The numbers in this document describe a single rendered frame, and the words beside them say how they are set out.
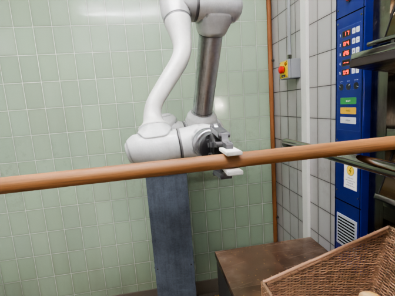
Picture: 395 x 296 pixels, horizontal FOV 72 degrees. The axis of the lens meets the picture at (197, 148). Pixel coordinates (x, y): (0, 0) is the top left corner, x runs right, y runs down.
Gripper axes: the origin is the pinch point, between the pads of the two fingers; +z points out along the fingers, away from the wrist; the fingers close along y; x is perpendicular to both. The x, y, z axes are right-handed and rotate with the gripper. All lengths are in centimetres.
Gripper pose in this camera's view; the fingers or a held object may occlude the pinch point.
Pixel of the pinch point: (230, 160)
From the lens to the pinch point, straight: 55.2
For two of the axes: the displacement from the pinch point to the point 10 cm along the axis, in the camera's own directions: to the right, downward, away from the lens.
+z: 1.4, 1.5, -9.8
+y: 0.7, 9.8, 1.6
